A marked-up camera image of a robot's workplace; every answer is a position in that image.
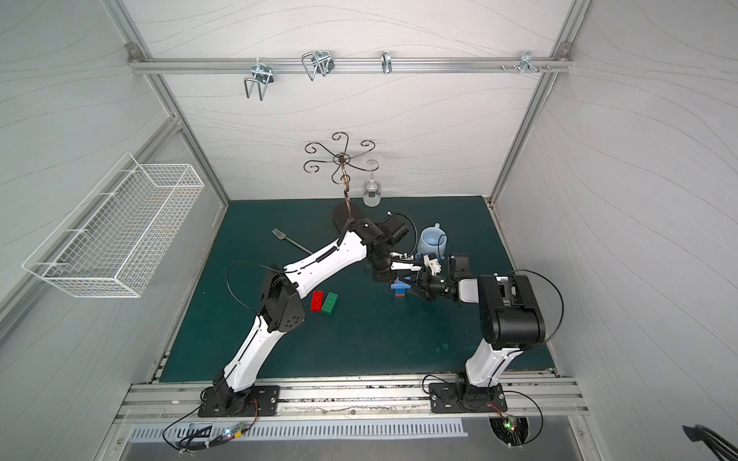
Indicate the red long lego brick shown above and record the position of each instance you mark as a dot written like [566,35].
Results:
[317,300]

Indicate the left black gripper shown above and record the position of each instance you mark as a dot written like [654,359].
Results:
[381,274]

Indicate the metal double hook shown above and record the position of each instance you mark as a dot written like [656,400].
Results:
[261,77]

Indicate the dark oval stand base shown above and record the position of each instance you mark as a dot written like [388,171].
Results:
[343,212]

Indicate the wine glass hanging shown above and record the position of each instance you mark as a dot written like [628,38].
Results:
[372,188]

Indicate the aluminium top rail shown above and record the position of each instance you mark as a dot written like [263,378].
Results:
[344,66]

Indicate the metal angled hook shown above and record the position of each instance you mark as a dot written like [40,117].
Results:
[319,62]

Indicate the small metal hook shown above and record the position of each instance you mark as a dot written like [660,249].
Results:
[386,62]

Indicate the copper stand pole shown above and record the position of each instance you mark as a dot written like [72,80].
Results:
[342,160]

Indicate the light blue mug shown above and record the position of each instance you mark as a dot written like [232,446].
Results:
[432,242]

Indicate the green long lego brick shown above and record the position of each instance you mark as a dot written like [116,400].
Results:
[330,303]

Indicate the silver metal fork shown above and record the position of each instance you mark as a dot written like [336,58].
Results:
[282,236]

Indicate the light blue long lego brick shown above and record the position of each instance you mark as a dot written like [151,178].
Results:
[398,286]

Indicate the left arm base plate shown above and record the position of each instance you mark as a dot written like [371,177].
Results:
[221,402]

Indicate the metal bracket hook right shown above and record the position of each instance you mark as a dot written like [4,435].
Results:
[525,65]

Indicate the white wire basket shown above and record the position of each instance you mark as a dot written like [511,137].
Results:
[112,243]

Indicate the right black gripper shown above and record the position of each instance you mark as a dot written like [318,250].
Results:
[430,287]

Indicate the white slotted cable duct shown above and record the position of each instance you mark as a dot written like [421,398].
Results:
[390,429]

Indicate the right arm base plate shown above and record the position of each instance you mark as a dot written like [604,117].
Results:
[453,398]

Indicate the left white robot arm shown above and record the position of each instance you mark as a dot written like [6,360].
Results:
[281,307]

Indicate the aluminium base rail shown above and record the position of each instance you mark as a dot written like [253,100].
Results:
[357,397]

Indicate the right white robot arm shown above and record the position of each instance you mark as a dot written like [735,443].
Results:
[511,322]

